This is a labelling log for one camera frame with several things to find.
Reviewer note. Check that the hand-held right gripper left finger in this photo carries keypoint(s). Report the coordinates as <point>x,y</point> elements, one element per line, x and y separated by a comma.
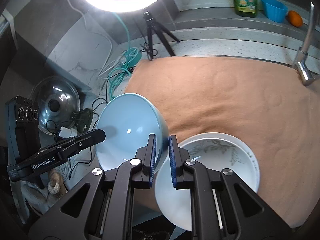
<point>151,165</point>

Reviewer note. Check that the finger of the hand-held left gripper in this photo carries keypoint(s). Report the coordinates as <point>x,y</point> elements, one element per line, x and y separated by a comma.
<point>87,138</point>

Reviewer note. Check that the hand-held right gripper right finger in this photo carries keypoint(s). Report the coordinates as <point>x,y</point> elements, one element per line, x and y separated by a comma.
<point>172,165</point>

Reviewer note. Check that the light blue bowl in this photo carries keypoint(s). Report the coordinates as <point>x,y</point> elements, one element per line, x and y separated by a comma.
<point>125,120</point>

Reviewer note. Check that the white leaf-print plate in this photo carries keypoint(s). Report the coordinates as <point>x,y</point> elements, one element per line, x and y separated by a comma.
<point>225,160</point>

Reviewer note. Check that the white plug adapter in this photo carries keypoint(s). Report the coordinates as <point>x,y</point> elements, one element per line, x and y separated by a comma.
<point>67,132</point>

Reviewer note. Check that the steel pot lid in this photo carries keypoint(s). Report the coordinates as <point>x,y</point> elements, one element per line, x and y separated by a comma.
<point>62,97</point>

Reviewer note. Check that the beige loofah sponge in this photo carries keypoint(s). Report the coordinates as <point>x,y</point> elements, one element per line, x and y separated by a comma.
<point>53,182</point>

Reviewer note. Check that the tan cloth mat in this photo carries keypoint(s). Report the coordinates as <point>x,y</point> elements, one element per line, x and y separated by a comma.
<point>212,92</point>

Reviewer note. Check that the black tripod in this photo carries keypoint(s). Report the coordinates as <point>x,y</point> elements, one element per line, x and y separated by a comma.
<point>150,35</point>

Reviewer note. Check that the chrome faucet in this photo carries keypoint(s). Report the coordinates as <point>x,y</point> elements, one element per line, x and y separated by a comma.
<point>303,65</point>

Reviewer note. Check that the blue plastic cup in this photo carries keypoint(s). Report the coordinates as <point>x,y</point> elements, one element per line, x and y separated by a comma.
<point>273,10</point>

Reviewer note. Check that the orange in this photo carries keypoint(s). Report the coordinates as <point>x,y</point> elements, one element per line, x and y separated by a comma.
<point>295,18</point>

